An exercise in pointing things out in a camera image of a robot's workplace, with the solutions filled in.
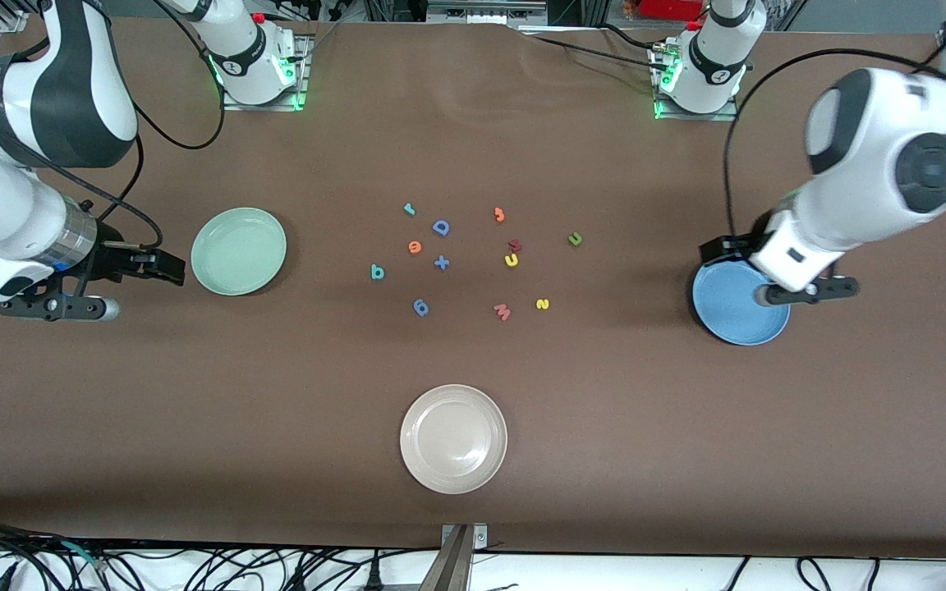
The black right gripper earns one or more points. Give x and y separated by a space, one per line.
114 260

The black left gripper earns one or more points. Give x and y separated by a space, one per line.
734 248

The teal foam letter b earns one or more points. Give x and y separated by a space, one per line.
377 275

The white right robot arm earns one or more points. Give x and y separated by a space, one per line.
71 90

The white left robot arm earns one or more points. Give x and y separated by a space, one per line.
867 164

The blue round plate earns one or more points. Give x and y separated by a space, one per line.
727 316

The pale green round plate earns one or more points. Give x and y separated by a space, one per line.
239 251

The brown table cover sheet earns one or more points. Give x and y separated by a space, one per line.
194 410

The pink foam letter M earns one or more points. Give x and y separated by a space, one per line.
502 311

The red box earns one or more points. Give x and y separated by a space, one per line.
670 8

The blue foam number 6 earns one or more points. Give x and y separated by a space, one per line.
421 312

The blue foam letter D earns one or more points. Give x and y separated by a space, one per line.
436 231

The blue foam plus sign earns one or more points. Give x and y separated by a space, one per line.
441 263

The cream white round plate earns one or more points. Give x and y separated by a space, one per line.
453 439

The grey metal device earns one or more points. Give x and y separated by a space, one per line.
485 10

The grey metal beam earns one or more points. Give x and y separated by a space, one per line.
450 566

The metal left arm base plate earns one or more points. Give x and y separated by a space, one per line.
695 116

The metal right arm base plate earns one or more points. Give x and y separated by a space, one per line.
264 105

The aluminium frame profile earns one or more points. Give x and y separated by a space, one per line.
9 16

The small metal bracket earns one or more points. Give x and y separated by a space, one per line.
479 535

